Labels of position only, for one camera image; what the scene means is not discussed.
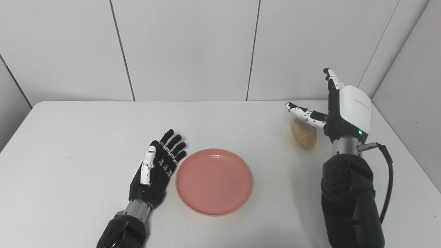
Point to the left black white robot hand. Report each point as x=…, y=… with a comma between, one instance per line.
x=151, y=186

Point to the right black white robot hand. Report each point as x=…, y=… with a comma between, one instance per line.
x=351, y=110

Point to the golden brown bread roll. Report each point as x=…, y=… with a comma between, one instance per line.
x=305, y=136

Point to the pink round plate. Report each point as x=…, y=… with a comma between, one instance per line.
x=213, y=182

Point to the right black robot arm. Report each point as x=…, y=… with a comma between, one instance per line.
x=348, y=199

